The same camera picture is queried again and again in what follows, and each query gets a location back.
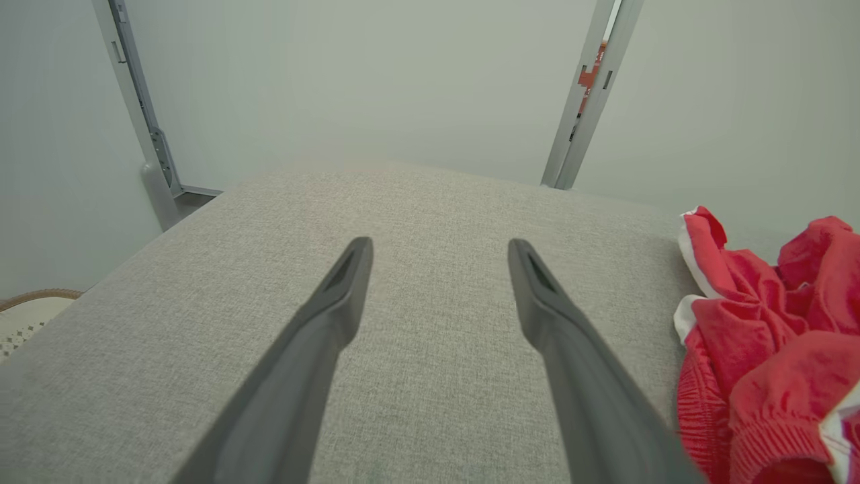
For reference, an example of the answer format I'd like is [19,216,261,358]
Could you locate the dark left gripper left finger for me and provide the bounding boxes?
[171,237,374,484]

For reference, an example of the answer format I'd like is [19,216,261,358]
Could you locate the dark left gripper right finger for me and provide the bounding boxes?
[507,239,706,484]

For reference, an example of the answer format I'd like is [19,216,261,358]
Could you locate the red shorts white side panels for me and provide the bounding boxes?
[674,206,860,484]

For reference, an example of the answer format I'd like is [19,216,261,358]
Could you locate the wicker laundry basket white liner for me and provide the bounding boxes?
[0,289,83,364]

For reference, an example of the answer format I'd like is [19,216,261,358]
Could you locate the small red background object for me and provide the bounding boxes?
[576,40,609,116]

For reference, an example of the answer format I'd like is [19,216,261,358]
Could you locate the grey double partition post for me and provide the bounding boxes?
[541,0,646,191]

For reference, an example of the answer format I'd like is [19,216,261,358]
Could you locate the grey partition post with hinge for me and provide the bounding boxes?
[91,0,185,233]

